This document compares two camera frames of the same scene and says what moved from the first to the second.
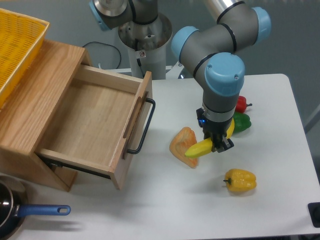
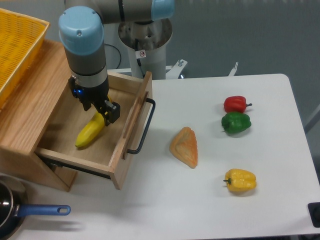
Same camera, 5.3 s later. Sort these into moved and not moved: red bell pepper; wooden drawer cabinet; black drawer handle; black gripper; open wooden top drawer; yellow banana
Moved: black gripper; yellow banana
Not moved: red bell pepper; wooden drawer cabinet; open wooden top drawer; black drawer handle
